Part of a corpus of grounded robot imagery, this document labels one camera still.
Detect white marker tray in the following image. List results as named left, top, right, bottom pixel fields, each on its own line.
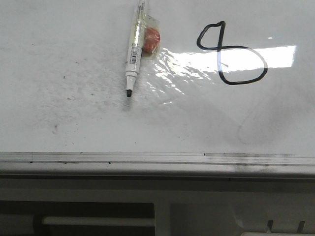
left=0, top=178, right=315, bottom=236

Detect white black whiteboard marker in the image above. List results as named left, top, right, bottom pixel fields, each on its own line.
left=125, top=0, right=147, bottom=97

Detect red magnet taped to marker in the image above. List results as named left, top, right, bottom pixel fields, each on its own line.
left=142, top=15, right=161, bottom=59

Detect white whiteboard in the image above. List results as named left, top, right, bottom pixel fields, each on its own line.
left=0, top=0, right=315, bottom=178

